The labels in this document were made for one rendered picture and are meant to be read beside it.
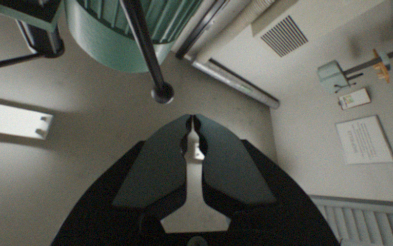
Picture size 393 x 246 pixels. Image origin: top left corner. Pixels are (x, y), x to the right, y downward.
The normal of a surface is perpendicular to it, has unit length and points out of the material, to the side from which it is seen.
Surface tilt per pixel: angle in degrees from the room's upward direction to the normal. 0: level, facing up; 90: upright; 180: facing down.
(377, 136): 90
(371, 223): 86
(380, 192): 90
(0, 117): 180
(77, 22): 90
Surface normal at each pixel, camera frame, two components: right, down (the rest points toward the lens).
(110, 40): -0.15, 0.90
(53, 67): 0.58, -0.26
